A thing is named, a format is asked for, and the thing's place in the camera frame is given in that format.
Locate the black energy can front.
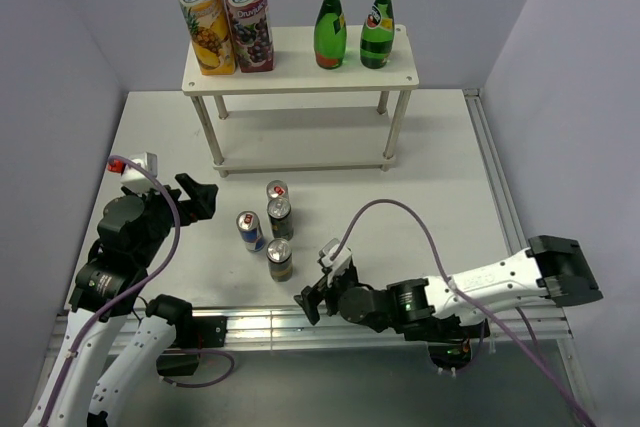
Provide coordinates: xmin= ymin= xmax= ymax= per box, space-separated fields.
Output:
xmin=266 ymin=238 xmax=293 ymax=282

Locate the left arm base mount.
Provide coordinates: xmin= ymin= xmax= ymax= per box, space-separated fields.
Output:
xmin=156 ymin=316 xmax=227 ymax=378

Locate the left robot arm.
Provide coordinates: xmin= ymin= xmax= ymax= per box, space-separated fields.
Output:
xmin=26 ymin=173 xmax=218 ymax=426

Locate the black energy can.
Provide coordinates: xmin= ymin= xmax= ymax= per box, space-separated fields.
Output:
xmin=267 ymin=197 xmax=294 ymax=241
xmin=266 ymin=238 xmax=293 ymax=282

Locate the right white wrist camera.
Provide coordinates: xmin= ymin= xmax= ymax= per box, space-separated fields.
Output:
xmin=318 ymin=238 xmax=352 ymax=275

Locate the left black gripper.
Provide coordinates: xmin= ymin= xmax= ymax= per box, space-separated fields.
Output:
xmin=130 ymin=171 xmax=217 ymax=264

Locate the red bull can rear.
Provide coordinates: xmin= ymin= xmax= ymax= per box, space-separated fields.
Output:
xmin=266 ymin=179 xmax=289 ymax=201

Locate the green bottle with label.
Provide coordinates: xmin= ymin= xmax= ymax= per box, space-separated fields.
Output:
xmin=360 ymin=0 xmax=395 ymax=69

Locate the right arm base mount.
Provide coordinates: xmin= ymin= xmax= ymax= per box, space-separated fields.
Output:
xmin=402 ymin=315 xmax=490 ymax=375

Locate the grape juice carton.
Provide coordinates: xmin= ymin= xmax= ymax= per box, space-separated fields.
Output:
xmin=225 ymin=0 xmax=274 ymax=73

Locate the white two-tier shelf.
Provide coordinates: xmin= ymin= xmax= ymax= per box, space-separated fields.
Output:
xmin=182 ymin=25 xmax=419 ymax=177

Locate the blue red bull can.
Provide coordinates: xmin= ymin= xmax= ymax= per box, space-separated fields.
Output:
xmin=236 ymin=210 xmax=265 ymax=252

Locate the aluminium rail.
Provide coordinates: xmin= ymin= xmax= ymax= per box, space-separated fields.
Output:
xmin=463 ymin=89 xmax=527 ymax=253
xmin=49 ymin=302 xmax=574 ymax=353

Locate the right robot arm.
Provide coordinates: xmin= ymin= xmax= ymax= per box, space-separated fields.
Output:
xmin=294 ymin=235 xmax=603 ymax=342

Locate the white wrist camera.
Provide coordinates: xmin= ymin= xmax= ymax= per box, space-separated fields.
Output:
xmin=107 ymin=152 xmax=158 ymax=194
xmin=318 ymin=238 xmax=352 ymax=275

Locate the aluminium front rail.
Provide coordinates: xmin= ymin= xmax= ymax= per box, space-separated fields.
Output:
xmin=49 ymin=302 xmax=574 ymax=353

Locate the pineapple juice carton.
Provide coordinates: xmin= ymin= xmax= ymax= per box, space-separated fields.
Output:
xmin=178 ymin=0 xmax=236 ymax=75

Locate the aluminium right rail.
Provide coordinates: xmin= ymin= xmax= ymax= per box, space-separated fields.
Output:
xmin=463 ymin=89 xmax=527 ymax=253

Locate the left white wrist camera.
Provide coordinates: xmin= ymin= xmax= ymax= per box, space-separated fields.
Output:
xmin=107 ymin=152 xmax=158 ymax=194

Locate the plain green glass bottle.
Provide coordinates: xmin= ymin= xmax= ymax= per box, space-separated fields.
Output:
xmin=314 ymin=0 xmax=347 ymax=70

